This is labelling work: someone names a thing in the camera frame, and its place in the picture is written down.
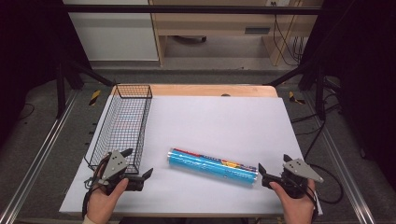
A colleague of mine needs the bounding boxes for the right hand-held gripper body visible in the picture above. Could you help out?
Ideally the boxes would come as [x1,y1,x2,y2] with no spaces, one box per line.
[262,158,325,200]

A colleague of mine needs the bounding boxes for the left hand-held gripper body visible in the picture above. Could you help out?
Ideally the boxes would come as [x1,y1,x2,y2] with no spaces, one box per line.
[92,149,146,196]

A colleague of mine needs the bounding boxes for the black wire basket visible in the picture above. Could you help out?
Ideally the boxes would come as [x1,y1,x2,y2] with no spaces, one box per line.
[84,83,153,175]

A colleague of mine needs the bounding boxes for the blue printed foil roll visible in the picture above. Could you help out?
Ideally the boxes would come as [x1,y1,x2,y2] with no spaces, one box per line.
[167,147,260,188]

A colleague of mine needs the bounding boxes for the person's right hand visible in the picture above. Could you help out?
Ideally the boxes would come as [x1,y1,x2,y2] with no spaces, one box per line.
[269,179,318,224]

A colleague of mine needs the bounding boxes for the person's left hand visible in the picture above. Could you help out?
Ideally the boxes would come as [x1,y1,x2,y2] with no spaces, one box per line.
[86,177,130,224]

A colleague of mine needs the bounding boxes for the white table mat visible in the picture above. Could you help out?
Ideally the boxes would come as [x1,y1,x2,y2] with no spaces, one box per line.
[59,94,323,217]

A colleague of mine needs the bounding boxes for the yellow black floor tape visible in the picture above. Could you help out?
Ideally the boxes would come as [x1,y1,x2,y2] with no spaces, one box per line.
[88,89,103,107]
[288,91,307,105]

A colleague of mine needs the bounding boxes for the black metal stand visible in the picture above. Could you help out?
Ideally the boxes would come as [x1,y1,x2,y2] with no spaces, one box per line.
[264,60,332,121]
[55,57,117,119]

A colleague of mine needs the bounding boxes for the dark curtain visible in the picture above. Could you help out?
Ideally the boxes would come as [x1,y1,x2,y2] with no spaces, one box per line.
[0,0,94,147]
[300,0,396,190]

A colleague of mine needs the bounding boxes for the white cabinet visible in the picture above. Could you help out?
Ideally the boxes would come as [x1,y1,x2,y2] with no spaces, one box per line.
[63,0,160,63]

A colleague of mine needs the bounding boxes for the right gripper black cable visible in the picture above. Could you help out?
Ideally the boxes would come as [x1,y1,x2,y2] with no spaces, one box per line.
[303,119,345,222]

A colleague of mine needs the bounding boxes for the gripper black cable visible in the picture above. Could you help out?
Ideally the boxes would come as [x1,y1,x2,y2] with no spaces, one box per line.
[81,153,113,218]
[303,119,345,222]

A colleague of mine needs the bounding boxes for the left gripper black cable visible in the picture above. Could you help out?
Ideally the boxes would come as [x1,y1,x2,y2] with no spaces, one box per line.
[81,153,113,218]

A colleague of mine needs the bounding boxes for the aluminium floor rail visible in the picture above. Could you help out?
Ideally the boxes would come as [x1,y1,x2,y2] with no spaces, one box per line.
[302,91,378,224]
[0,89,79,224]

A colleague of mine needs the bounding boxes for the black floor cable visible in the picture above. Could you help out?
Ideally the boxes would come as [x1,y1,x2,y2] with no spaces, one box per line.
[290,92,342,136]
[18,102,35,121]

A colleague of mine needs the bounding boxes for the black hanging cables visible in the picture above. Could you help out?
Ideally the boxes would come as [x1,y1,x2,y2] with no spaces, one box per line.
[270,1,305,67]

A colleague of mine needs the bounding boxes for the black horizontal frame bar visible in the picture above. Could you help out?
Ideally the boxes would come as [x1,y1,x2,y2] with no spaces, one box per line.
[61,4,325,15]

